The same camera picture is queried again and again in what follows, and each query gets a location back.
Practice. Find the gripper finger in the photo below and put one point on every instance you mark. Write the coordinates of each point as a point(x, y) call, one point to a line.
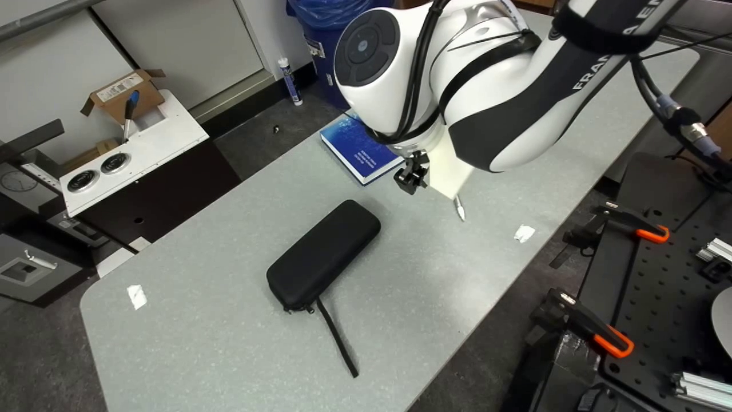
point(410, 176)

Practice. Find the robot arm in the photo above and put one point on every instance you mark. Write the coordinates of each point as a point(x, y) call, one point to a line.
point(503, 86)

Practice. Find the white pen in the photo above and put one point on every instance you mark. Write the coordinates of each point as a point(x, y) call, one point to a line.
point(460, 209)

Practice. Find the blue book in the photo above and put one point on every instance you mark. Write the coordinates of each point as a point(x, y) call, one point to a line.
point(357, 151)

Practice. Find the crumpled white paper scrap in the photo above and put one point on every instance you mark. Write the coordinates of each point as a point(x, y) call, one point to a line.
point(524, 233)

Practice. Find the white tube with blue label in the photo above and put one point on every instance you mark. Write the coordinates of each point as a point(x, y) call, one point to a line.
point(290, 80)

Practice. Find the blue trash bin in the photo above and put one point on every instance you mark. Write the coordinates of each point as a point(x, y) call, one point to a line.
point(326, 34)

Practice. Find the black clamp with orange tip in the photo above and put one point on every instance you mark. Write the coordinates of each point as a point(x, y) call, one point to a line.
point(626, 224)
point(583, 323)

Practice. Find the white toy stove top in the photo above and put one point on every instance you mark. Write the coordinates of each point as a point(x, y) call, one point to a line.
point(143, 151)

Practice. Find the flat white paper scrap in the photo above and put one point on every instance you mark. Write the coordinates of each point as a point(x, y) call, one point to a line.
point(137, 297)

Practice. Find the open cardboard box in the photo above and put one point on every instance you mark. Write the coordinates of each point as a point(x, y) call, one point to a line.
point(123, 94)

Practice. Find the aluminium profile bar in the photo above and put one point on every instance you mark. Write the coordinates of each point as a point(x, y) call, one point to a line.
point(703, 389)
point(717, 250)

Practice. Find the grey metal box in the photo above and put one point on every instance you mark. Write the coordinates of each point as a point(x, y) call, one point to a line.
point(34, 269)

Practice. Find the grey metal pipe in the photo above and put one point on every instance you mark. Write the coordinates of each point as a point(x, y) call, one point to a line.
point(40, 16)

